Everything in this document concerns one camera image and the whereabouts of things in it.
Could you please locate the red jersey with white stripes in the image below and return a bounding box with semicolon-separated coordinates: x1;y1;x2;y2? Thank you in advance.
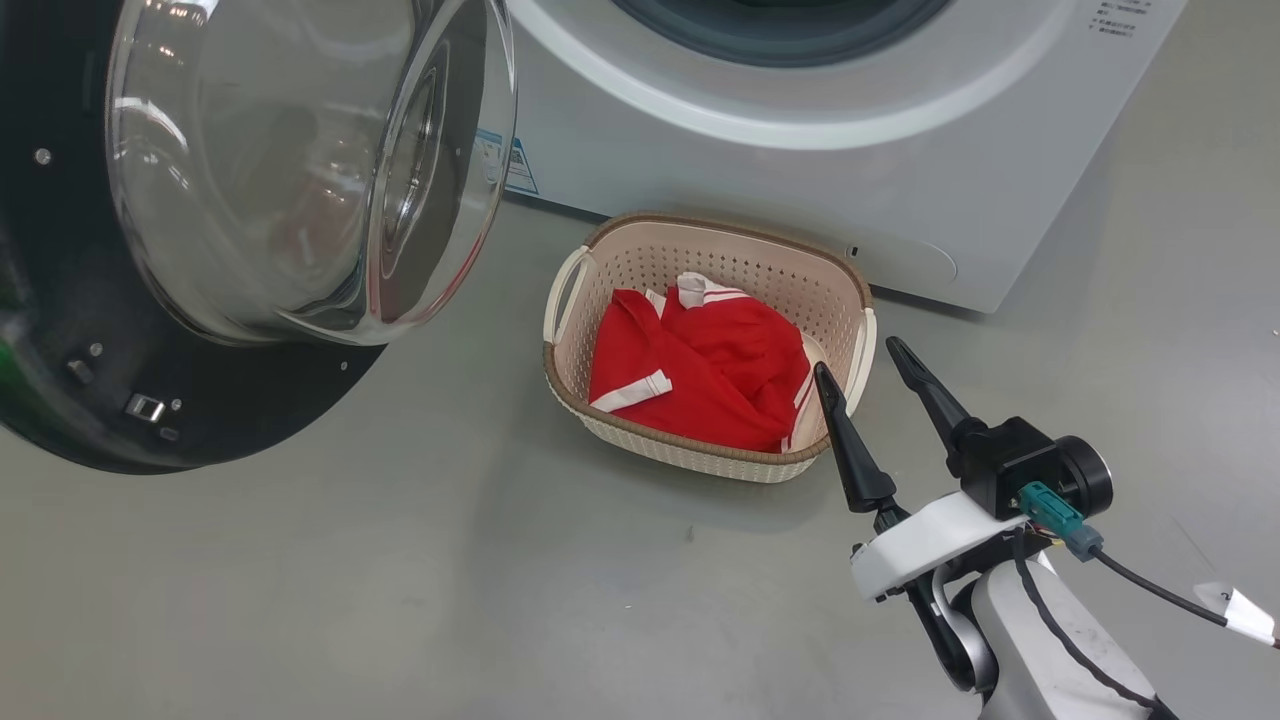
645;271;830;454

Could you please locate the cream perforated laundry basket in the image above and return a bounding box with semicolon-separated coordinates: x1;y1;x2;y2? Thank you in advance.
543;211;879;485

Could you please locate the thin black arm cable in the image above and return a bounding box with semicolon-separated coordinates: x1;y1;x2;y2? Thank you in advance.
1013;535;1182;720

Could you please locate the washing machine glass door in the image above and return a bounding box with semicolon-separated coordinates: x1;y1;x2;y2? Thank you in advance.
0;0;519;477

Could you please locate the black cable with teal connector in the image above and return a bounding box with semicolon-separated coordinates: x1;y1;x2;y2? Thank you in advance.
1018;481;1280;651

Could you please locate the white front-load washing machine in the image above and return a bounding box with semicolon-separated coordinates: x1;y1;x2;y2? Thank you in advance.
475;0;1191;315

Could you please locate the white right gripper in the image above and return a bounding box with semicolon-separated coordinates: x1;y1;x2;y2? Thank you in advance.
812;335;1032;657

